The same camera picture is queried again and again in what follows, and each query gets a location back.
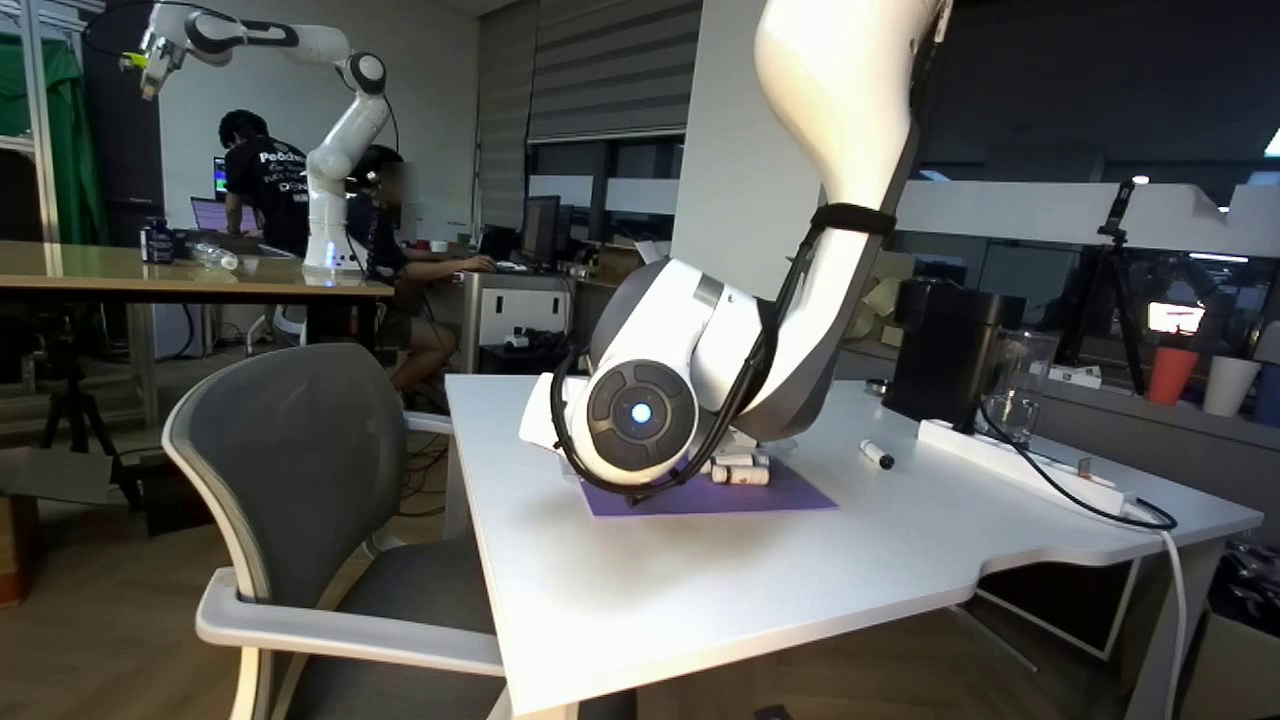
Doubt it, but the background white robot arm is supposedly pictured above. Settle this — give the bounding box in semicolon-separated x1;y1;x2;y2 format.
124;0;393;274

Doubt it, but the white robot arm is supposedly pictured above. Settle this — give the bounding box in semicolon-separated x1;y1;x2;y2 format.
521;0;956;492

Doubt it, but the purple mat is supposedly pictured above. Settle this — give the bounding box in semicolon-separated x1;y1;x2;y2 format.
579;464;830;515

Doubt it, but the black marker pen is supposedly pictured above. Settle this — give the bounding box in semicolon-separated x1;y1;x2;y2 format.
860;441;894;472

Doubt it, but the black box on table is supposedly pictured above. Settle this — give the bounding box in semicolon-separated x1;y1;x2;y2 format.
888;281;1003;431

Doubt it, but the grey office chair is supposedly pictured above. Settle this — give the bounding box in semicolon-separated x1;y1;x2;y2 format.
160;345;503;720

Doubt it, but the person in black shirt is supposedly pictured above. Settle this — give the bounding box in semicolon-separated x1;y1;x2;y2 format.
219;106;309;254

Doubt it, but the white power strip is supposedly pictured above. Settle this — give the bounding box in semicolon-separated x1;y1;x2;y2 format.
916;417;1160;527

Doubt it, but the red cup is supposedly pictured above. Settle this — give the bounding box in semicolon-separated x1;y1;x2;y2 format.
1146;347;1197;404

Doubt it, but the wooden background table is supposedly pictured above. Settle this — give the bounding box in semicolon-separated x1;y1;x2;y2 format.
0;241;393;429

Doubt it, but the white cup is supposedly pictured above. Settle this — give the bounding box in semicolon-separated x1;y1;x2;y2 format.
1203;355;1259;417

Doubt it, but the black camera tripod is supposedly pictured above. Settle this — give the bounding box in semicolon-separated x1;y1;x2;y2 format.
1055;180;1138;373

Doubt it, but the black cable on table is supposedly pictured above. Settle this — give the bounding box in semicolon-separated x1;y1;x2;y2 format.
975;397;1185;536

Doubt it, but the white power strip cable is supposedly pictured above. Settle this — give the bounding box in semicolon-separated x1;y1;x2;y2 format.
1124;492;1192;720

